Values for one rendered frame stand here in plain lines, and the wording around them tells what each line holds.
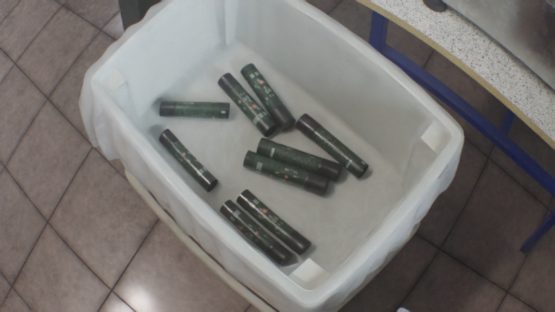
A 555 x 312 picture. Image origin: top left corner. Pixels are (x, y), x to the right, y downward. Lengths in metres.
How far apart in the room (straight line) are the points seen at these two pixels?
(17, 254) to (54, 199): 0.29
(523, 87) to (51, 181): 1.45
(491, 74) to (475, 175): 0.78
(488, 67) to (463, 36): 0.08
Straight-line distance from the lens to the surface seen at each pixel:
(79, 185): 1.91
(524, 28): 1.09
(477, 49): 1.19
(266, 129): 1.34
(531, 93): 1.19
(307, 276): 1.05
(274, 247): 1.25
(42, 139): 2.05
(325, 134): 1.33
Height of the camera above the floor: 1.68
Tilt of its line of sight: 65 degrees down
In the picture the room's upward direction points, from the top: 2 degrees clockwise
